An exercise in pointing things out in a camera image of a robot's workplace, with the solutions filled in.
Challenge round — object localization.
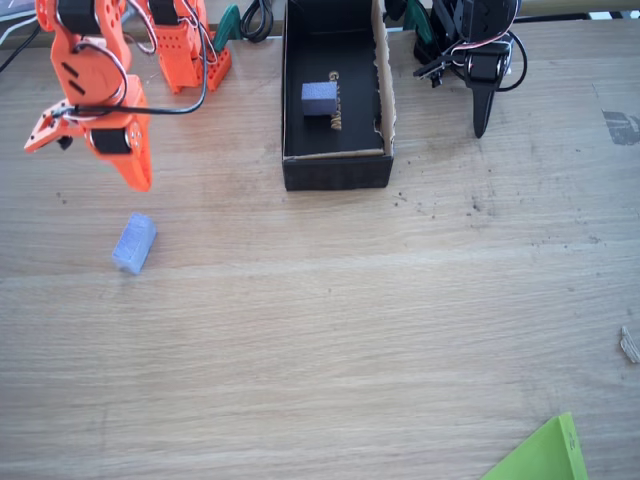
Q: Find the black looped cable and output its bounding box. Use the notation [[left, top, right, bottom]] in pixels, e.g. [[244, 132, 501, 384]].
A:
[[492, 29, 529, 92]]

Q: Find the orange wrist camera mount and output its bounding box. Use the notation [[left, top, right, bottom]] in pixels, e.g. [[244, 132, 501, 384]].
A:
[[23, 99, 76, 153]]

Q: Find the green paper sheet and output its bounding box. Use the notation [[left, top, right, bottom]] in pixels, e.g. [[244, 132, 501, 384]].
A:
[[479, 411, 590, 480]]

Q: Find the green table clamp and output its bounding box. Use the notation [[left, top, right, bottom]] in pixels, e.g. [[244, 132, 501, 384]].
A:
[[402, 0, 431, 44], [215, 3, 241, 49]]

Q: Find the purple foam block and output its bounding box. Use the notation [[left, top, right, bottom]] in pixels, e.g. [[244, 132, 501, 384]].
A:
[[110, 212, 159, 276], [301, 82, 339, 119]]

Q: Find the thin black cable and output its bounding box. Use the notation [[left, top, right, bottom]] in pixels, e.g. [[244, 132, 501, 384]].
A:
[[0, 24, 42, 74]]

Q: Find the black camera cable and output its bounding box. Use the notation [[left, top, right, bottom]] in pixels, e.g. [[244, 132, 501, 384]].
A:
[[52, 9, 209, 117]]

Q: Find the white red black servo wire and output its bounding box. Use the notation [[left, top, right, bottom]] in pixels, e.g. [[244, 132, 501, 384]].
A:
[[192, 0, 221, 66], [72, 41, 129, 121], [434, 30, 516, 69]]

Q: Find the coiled black cable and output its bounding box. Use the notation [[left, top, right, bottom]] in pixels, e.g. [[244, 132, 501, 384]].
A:
[[241, 0, 275, 44]]

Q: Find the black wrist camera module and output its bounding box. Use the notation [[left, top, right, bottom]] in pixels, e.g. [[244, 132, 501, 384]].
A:
[[413, 58, 446, 87]]

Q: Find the black cardboard box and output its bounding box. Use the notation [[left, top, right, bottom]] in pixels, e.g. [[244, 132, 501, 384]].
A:
[[281, 0, 396, 193]]

